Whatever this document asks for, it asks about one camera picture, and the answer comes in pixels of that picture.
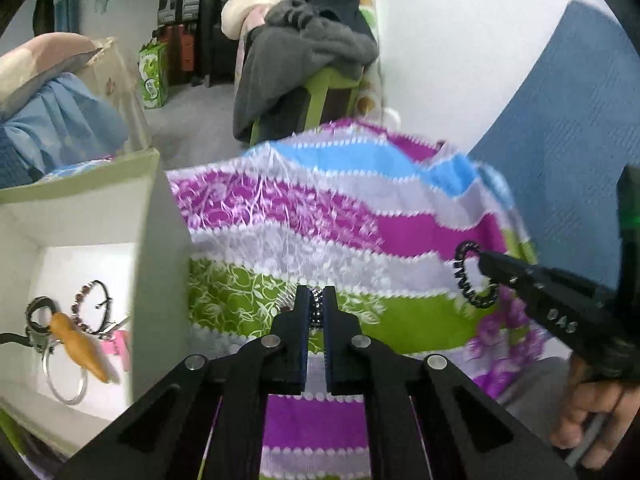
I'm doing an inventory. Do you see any person's right hand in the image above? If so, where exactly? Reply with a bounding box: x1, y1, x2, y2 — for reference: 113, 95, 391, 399
550, 355, 640, 471

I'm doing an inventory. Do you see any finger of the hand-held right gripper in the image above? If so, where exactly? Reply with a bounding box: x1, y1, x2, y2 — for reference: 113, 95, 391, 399
520, 282, 615, 361
477, 251, 621, 307

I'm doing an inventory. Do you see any red black suitcase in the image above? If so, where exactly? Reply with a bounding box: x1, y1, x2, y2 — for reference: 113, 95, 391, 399
165, 25, 201, 86

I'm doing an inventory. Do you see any grey-green cardboard box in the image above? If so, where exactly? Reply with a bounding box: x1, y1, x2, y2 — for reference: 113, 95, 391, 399
0, 147, 193, 458

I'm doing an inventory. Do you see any green patterned bag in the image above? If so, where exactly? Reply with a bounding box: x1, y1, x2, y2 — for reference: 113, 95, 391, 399
139, 40, 170, 108

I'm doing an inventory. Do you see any black spiral hair tie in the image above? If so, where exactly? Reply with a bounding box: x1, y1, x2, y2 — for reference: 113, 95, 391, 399
452, 241, 501, 310

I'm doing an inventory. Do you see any striped floral blanket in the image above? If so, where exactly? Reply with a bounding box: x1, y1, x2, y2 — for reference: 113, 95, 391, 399
165, 117, 551, 480

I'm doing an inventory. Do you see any floral sheet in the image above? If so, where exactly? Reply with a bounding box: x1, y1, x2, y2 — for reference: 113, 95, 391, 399
357, 0, 385, 121

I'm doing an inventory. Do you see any silver bangle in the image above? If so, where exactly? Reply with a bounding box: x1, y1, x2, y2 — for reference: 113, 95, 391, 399
42, 342, 89, 406

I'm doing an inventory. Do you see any green stool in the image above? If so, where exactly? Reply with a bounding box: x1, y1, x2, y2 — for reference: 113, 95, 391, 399
250, 67, 361, 146

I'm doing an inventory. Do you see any pink hair clip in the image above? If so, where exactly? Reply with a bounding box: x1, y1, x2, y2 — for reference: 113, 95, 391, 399
100, 329, 132, 372

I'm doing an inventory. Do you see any light blue cloth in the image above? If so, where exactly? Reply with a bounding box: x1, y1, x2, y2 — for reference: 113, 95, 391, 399
0, 75, 131, 176

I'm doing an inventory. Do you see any black hair elastic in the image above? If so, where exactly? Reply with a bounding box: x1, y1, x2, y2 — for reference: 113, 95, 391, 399
25, 296, 57, 349

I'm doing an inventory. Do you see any orange carrot-shaped hair clip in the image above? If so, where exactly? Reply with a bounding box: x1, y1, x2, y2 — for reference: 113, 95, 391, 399
51, 311, 121, 384

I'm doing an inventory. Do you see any cream cloth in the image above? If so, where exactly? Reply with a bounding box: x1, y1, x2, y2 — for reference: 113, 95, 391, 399
221, 0, 281, 41

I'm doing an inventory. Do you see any brown beaded cord bracelet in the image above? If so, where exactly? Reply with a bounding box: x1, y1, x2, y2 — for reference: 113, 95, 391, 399
74, 280, 115, 335

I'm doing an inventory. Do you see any pink beige pillow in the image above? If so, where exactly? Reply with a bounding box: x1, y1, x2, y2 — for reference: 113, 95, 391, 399
0, 32, 103, 121

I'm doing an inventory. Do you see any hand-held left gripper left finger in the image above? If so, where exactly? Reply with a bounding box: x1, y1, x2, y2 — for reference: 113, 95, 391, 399
55, 285, 311, 480

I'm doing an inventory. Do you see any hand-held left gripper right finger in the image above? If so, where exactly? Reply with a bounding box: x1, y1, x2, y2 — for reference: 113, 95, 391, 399
322, 285, 581, 480

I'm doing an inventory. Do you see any blue quilted cushion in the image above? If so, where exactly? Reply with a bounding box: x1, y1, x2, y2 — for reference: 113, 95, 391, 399
0, 127, 46, 190
470, 0, 640, 291

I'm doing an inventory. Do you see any beige embroidered cloth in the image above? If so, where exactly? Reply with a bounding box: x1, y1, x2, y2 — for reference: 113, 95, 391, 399
77, 37, 151, 153

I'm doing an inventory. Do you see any black beaded bracelet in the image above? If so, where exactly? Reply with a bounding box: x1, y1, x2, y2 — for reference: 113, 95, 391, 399
309, 287, 326, 333

